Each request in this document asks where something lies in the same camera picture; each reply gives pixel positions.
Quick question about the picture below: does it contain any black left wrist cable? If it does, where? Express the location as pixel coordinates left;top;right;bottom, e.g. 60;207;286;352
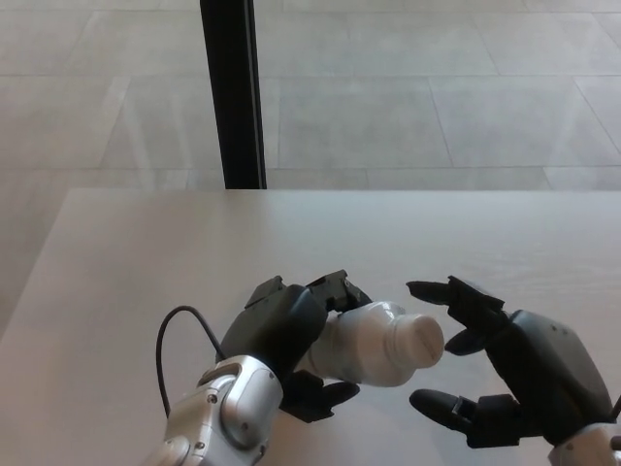
155;305;227;419

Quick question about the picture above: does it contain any black vertical post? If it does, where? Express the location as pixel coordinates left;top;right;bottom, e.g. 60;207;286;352
199;0;268;190

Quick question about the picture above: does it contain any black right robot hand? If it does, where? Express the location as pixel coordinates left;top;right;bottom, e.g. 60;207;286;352
405;275;615;450

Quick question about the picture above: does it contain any white bottle cap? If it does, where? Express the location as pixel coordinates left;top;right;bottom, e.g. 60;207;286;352
397;314;445;369

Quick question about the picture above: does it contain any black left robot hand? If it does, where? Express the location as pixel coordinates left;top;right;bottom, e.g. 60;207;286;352
220;269;375;424

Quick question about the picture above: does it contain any white plastic bottle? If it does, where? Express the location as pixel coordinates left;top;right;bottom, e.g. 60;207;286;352
294;300;424;388

